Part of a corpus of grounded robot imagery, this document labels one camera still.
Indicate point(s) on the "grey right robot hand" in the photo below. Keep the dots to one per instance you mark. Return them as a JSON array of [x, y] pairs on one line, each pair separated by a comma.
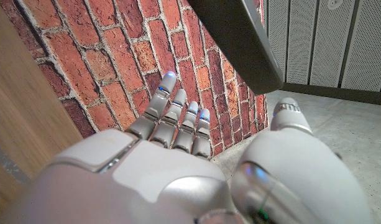
[[177, 180]]

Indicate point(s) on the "red brick print backdrop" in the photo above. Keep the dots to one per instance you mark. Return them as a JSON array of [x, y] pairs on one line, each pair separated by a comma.
[[115, 46]]

